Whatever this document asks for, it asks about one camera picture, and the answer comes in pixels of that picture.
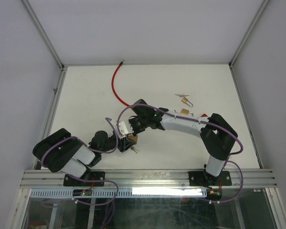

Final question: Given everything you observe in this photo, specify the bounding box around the white slotted cable duct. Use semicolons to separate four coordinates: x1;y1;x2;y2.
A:
31;187;207;199

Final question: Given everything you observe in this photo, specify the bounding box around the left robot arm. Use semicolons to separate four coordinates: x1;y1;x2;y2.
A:
32;128;137;186

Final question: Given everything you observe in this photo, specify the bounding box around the thick red cable lock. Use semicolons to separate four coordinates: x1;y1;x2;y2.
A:
111;60;133;107

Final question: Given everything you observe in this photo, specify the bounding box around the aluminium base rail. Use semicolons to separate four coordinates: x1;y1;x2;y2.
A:
20;168;277;189

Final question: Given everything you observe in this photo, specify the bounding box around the small brass padlock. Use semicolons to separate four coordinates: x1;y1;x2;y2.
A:
175;94;194;107

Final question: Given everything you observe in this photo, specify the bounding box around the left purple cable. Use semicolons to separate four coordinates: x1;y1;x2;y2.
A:
41;116;121;167

